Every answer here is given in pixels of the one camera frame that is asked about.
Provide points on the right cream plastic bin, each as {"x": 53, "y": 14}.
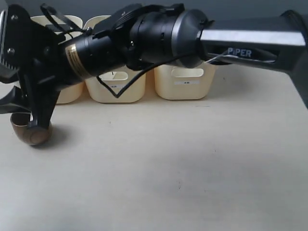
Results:
{"x": 178, "y": 83}

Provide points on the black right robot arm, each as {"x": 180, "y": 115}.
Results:
{"x": 140, "y": 37}

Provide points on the left cream plastic bin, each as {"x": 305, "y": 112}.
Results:
{"x": 72, "y": 93}

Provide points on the cream plastic bin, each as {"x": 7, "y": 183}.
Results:
{"x": 116, "y": 80}
{"x": 72, "y": 93}
{"x": 178, "y": 83}

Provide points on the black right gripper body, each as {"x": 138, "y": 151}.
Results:
{"x": 27, "y": 47}

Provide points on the middle cream plastic bin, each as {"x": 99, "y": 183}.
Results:
{"x": 116, "y": 80}

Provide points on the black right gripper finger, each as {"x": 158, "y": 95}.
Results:
{"x": 14, "y": 102}
{"x": 42, "y": 102}

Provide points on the brown wooden cup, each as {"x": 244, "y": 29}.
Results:
{"x": 27, "y": 133}

